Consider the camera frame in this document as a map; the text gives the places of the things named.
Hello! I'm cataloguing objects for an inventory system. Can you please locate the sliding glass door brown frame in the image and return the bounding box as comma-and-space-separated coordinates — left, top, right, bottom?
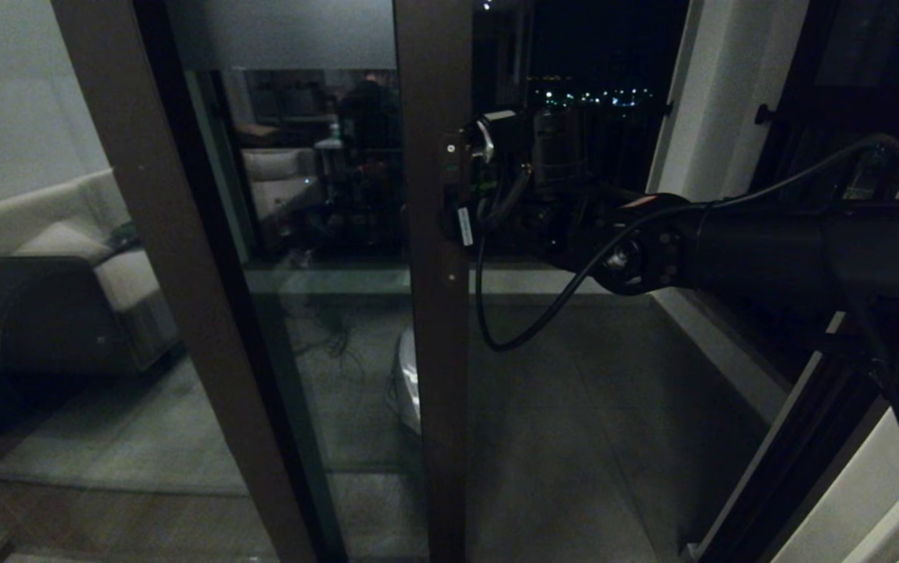
168, 0, 472, 563

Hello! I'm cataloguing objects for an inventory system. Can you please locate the long brown stone sill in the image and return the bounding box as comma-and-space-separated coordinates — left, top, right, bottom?
246, 258, 583, 274

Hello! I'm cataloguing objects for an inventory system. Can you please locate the black balcony railing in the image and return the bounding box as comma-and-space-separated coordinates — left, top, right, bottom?
471, 98, 669, 259

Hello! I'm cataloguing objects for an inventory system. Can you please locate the short brown stone sill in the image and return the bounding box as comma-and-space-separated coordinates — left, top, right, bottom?
676, 291, 801, 392

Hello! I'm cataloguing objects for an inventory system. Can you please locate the grey rug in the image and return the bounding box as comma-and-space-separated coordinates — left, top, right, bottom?
0, 356, 251, 497

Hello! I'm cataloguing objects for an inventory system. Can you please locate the fixed glass panel brown frame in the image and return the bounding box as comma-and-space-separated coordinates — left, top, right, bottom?
0, 0, 317, 563

